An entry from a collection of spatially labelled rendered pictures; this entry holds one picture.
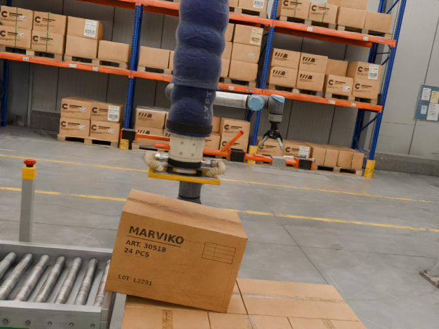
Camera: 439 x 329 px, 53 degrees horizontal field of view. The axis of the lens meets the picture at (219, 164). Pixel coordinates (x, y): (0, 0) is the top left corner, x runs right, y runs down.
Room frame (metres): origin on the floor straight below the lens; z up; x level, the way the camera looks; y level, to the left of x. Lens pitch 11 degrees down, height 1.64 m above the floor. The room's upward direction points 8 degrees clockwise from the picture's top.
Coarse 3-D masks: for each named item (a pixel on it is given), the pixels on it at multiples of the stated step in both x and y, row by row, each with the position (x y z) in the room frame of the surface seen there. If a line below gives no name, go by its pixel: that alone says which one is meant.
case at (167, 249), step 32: (128, 224) 1.91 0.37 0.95; (160, 224) 1.93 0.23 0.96; (192, 224) 1.97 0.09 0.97; (224, 224) 2.10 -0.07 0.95; (128, 256) 1.91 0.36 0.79; (160, 256) 1.93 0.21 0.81; (192, 256) 1.95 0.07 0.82; (224, 256) 1.97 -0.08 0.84; (128, 288) 1.91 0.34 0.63; (160, 288) 1.93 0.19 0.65; (192, 288) 1.95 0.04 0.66; (224, 288) 1.97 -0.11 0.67
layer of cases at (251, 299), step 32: (256, 288) 2.29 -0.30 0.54; (288, 288) 2.35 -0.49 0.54; (320, 288) 2.41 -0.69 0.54; (128, 320) 1.79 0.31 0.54; (160, 320) 1.83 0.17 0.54; (192, 320) 1.87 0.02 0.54; (224, 320) 1.91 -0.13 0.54; (256, 320) 1.95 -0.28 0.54; (288, 320) 2.00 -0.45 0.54; (320, 320) 2.03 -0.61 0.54; (352, 320) 2.08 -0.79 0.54
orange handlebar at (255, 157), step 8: (144, 136) 2.35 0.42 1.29; (152, 136) 2.36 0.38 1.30; (160, 136) 2.36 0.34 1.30; (160, 144) 2.09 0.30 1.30; (168, 144) 2.14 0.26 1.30; (208, 152) 2.12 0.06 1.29; (216, 152) 2.13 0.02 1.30; (224, 152) 2.14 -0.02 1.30; (256, 160) 2.16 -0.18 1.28; (264, 160) 2.16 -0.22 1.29; (288, 160) 2.19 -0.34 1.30
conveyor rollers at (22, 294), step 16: (32, 256) 2.30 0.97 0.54; (0, 272) 2.06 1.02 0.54; (16, 272) 2.07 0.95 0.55; (32, 272) 2.09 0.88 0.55; (0, 288) 1.90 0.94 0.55; (32, 288) 1.98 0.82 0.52; (48, 288) 1.97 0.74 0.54; (64, 288) 1.98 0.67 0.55; (80, 288) 2.01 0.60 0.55; (80, 304) 1.86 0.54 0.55; (96, 304) 1.87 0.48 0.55
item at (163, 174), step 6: (168, 168) 2.02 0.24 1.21; (150, 174) 1.97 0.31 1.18; (156, 174) 1.97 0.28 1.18; (162, 174) 1.98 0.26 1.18; (168, 174) 1.99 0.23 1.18; (174, 174) 2.00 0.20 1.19; (180, 174) 2.01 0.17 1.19; (186, 174) 2.03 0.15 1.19; (192, 174) 2.05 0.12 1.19; (198, 174) 2.04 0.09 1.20; (180, 180) 1.99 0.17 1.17; (186, 180) 1.99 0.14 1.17; (192, 180) 2.00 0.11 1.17; (198, 180) 2.00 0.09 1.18; (204, 180) 2.00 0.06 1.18; (210, 180) 2.01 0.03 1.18; (216, 180) 2.02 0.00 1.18
